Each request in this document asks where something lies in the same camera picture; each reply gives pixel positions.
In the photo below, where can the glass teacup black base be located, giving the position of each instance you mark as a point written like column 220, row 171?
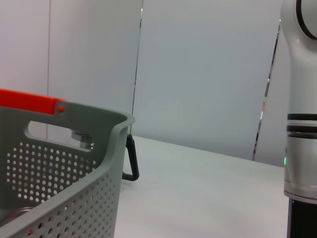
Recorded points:
column 19, row 212

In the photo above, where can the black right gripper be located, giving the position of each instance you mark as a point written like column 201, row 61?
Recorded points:
column 303, row 220

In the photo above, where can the grey perforated storage bin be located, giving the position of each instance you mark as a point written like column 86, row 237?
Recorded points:
column 99, row 193

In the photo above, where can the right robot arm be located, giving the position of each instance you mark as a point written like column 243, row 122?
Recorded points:
column 302, row 86

